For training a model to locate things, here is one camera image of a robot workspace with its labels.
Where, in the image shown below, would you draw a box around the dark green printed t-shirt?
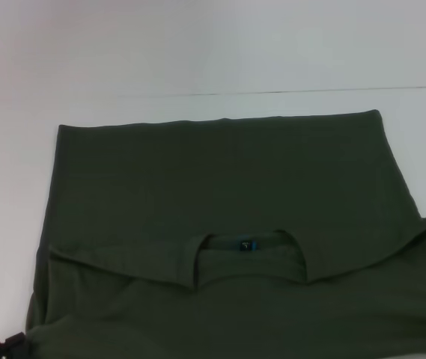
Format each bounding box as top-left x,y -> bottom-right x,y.
25,108 -> 426,359

